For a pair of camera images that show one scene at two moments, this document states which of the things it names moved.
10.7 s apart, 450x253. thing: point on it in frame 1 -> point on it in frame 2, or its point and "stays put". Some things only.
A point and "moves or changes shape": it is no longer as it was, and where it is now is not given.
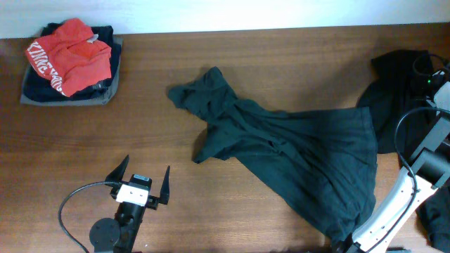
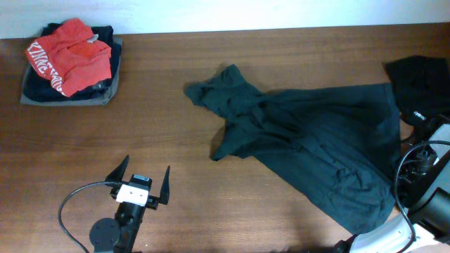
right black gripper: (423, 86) -> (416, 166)
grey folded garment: (91, 102) stays put
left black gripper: (152, 201) stays put
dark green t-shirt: (326, 160) moves or changes shape
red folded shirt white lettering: (70, 56) stays put
